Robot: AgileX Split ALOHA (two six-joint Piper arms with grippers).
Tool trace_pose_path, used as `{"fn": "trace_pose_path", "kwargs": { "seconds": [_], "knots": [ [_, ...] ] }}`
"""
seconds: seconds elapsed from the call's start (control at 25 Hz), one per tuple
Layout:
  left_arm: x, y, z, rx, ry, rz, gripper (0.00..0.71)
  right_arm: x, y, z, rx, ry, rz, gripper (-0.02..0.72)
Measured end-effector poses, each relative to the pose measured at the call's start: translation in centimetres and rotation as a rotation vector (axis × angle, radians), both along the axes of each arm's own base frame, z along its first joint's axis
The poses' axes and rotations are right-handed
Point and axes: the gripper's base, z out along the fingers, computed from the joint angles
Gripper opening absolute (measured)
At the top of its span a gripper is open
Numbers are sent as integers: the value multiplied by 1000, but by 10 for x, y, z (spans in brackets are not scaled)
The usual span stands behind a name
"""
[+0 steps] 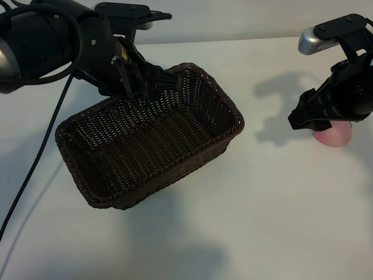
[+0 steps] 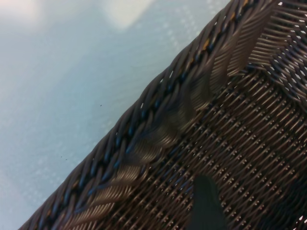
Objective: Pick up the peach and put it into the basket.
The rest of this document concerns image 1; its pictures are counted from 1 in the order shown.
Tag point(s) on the dark brown wicker basket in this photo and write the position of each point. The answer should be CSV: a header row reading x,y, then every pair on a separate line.
x,y
145,151

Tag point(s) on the pink peach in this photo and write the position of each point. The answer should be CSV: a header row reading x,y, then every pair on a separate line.
x,y
332,137

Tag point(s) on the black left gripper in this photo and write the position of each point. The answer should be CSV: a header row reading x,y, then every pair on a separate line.
x,y
102,58

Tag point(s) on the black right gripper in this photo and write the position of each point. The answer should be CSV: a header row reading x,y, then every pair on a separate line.
x,y
346,93

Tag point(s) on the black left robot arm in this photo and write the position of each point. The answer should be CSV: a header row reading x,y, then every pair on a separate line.
x,y
35,38

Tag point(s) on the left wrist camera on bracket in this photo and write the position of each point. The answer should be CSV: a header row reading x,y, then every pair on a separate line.
x,y
122,8

